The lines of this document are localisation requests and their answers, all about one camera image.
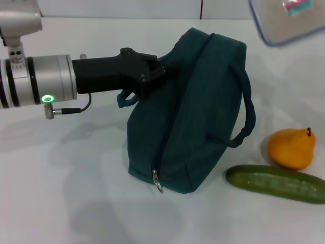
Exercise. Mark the clear blue-rimmed plastic container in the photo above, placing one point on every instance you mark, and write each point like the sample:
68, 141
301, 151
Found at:
279, 23

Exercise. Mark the orange pear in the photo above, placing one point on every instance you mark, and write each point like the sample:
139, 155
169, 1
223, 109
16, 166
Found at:
289, 150

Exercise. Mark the green cucumber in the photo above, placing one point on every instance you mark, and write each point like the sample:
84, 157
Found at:
266, 180

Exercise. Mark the teal fabric lunch bag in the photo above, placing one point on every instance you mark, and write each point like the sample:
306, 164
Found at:
190, 114

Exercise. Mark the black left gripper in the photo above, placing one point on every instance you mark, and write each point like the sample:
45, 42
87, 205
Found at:
106, 73

